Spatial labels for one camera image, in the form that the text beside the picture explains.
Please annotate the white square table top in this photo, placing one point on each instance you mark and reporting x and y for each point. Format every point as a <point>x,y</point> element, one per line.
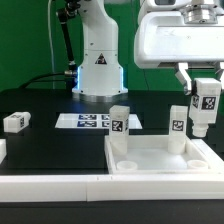
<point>148,154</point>

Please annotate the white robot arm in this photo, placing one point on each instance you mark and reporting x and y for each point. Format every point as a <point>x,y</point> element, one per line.
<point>100,75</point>

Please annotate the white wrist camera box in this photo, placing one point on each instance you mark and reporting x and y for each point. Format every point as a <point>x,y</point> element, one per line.
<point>147,6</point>

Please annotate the black camera stand pole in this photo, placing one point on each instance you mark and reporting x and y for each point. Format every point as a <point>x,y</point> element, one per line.
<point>64,15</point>

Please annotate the white plate with fiducial tags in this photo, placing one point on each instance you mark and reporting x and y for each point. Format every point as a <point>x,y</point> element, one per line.
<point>81,121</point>

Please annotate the white front fence bar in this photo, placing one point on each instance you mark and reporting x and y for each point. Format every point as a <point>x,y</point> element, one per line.
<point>70,188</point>

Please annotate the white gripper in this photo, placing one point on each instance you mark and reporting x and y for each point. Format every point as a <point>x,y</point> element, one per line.
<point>163,37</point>

